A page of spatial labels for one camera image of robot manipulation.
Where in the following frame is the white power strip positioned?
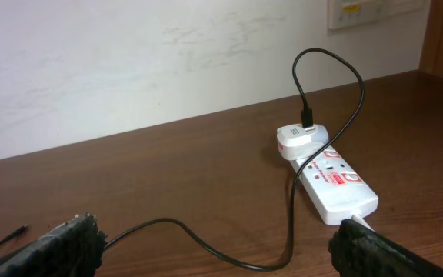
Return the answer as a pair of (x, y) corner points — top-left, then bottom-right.
(300, 146), (378, 225)

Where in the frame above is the white wall socket panel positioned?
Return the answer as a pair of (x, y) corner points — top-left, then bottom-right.
(328, 0), (426, 30)

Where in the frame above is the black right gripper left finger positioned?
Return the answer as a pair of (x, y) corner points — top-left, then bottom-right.
(0, 213), (106, 277)

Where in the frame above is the white USB wall charger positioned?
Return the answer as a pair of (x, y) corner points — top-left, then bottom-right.
(276, 124), (329, 161)

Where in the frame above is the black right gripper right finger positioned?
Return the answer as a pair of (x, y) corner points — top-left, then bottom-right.
(328, 219), (443, 277)

